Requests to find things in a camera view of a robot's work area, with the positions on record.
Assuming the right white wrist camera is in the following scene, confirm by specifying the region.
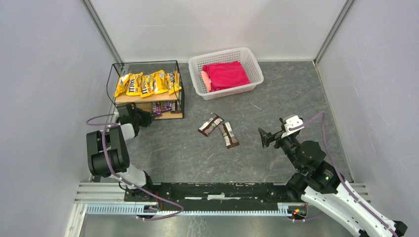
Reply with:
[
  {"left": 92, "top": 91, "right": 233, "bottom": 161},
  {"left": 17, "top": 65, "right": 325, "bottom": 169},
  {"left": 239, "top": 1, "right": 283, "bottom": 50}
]
[{"left": 281, "top": 115, "right": 304, "bottom": 138}]

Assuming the black wire wooden shelf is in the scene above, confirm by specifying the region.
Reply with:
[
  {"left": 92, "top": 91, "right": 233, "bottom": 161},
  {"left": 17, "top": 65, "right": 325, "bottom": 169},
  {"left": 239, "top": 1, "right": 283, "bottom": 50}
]
[{"left": 106, "top": 60, "right": 185, "bottom": 120}]

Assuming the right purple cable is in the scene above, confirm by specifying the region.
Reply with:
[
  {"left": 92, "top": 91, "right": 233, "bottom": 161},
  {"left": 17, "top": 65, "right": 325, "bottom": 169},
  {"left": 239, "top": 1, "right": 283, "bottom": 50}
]
[{"left": 290, "top": 111, "right": 398, "bottom": 237}]

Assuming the brown candy bag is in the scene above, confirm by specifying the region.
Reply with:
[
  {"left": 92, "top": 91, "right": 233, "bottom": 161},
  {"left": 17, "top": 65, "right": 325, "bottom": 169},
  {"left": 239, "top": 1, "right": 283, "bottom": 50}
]
[
  {"left": 198, "top": 113, "right": 224, "bottom": 137},
  {"left": 218, "top": 122, "right": 240, "bottom": 149}
]

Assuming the yellow M&M bag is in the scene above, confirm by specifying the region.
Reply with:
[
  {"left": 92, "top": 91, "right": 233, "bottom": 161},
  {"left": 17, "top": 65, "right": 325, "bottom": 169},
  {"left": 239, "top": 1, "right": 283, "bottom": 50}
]
[
  {"left": 140, "top": 74, "right": 155, "bottom": 98},
  {"left": 126, "top": 72, "right": 143, "bottom": 96}
]

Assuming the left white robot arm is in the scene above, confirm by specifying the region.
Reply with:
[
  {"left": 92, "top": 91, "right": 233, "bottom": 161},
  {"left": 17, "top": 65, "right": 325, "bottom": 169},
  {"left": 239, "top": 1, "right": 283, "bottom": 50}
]
[{"left": 86, "top": 103, "right": 157, "bottom": 191}]

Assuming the yellow candy bag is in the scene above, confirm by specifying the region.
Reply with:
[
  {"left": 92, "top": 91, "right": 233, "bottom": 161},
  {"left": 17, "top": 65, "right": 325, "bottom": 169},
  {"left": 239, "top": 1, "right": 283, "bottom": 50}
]
[
  {"left": 165, "top": 71, "right": 182, "bottom": 95},
  {"left": 153, "top": 70, "right": 168, "bottom": 94},
  {"left": 114, "top": 73, "right": 132, "bottom": 98}
]

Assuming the brown candy bag lower shelf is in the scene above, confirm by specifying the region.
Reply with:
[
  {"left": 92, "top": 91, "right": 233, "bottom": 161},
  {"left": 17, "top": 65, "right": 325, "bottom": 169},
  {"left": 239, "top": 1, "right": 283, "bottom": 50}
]
[{"left": 171, "top": 101, "right": 182, "bottom": 114}]

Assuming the purple candy bag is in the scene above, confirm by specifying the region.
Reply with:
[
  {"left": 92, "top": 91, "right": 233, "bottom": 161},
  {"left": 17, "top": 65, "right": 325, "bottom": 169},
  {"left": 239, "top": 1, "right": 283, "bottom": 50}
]
[{"left": 152, "top": 102, "right": 162, "bottom": 117}]

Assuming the white plastic basket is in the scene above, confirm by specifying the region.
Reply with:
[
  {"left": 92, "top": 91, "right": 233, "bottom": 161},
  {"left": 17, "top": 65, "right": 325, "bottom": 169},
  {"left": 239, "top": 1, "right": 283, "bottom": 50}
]
[{"left": 188, "top": 47, "right": 264, "bottom": 100}]

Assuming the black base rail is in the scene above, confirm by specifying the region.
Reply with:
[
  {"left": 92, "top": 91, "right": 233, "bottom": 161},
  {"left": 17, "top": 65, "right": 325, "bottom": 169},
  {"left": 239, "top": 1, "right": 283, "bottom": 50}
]
[{"left": 124, "top": 183, "right": 302, "bottom": 212}]

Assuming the purple brown M&M bag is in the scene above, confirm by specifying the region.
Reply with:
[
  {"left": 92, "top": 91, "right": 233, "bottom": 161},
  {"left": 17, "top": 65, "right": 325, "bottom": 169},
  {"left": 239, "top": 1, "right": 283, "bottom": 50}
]
[{"left": 161, "top": 101, "right": 172, "bottom": 112}]

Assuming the pink folded cloth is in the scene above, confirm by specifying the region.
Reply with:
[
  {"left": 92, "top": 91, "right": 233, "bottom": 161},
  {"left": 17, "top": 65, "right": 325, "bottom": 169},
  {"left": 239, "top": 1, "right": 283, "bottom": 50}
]
[{"left": 201, "top": 61, "right": 250, "bottom": 92}]

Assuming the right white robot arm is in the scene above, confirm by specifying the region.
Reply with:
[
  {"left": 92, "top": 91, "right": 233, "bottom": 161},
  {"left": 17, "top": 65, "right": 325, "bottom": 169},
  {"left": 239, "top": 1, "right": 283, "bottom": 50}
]
[{"left": 258, "top": 116, "right": 408, "bottom": 237}]

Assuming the brown candy bag top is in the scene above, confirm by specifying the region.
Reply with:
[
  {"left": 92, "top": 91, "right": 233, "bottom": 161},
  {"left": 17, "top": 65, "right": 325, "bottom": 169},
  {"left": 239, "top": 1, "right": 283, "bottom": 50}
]
[{"left": 198, "top": 113, "right": 224, "bottom": 137}]

